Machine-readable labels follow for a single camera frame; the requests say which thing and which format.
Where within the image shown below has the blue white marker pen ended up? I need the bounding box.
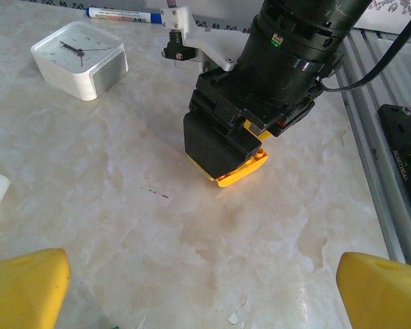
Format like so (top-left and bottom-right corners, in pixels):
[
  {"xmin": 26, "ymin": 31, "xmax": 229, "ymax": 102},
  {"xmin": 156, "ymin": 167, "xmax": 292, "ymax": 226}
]
[{"xmin": 85, "ymin": 7, "xmax": 164, "ymax": 26}]

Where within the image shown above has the black cable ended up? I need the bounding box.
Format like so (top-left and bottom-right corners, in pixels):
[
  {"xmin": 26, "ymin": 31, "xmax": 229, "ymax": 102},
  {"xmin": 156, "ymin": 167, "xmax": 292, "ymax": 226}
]
[{"xmin": 319, "ymin": 5, "xmax": 411, "ymax": 93}]

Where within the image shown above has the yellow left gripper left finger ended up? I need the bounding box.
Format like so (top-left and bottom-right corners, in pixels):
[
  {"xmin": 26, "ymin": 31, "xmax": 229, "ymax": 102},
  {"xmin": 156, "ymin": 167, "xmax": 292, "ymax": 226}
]
[{"xmin": 0, "ymin": 247, "xmax": 72, "ymax": 329}]

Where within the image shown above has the white square analog clock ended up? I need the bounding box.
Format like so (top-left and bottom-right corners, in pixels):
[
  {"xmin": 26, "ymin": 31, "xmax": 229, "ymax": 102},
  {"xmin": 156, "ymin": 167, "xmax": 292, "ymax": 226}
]
[{"xmin": 30, "ymin": 21, "xmax": 129, "ymax": 102}]

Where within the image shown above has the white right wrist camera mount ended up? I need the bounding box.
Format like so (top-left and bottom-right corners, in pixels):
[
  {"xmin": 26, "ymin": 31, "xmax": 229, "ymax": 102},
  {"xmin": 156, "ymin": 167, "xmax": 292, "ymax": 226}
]
[{"xmin": 159, "ymin": 5, "xmax": 247, "ymax": 73}]

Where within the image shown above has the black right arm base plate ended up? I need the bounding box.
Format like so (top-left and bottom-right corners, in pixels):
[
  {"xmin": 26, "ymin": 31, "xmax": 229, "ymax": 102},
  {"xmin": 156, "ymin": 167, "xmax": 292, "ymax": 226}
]
[{"xmin": 377, "ymin": 103, "xmax": 411, "ymax": 241}]

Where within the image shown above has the aluminium front rail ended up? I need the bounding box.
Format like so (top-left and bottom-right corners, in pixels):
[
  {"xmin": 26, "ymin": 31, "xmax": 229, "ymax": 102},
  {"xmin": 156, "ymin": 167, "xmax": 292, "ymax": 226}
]
[{"xmin": 335, "ymin": 27, "xmax": 411, "ymax": 269}]

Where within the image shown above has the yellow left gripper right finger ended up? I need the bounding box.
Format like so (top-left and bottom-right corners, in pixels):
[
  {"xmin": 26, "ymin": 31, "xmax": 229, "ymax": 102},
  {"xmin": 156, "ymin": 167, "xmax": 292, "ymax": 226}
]
[{"xmin": 335, "ymin": 251, "xmax": 411, "ymax": 329}]

